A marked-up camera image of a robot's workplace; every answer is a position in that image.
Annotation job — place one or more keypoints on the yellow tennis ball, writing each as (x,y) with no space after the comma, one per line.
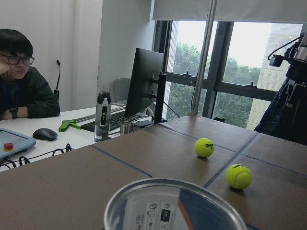
(204,147)
(238,176)

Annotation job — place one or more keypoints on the white tennis ball can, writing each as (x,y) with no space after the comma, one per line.
(167,204)

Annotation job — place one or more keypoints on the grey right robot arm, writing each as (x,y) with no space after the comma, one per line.
(286,116)

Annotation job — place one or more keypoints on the steel cup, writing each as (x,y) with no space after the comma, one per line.
(126,127)

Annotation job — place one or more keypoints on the black computer monitor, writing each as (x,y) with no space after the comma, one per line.
(143,83)

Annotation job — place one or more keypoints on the clear water bottle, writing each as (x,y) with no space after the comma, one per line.
(102,116)

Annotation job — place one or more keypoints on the green plastic tool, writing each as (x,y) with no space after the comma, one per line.
(65,124)

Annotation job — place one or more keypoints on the black computer mouse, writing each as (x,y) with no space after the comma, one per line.
(45,134)

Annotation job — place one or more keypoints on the brown paper table cover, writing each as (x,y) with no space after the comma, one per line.
(70,191)

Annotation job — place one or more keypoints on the person in dark jacket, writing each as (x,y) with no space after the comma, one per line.
(24,92)

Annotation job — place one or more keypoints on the blue teach pendant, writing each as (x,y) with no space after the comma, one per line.
(12,143)

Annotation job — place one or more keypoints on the aluminium frame post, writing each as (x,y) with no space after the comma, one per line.
(204,54)

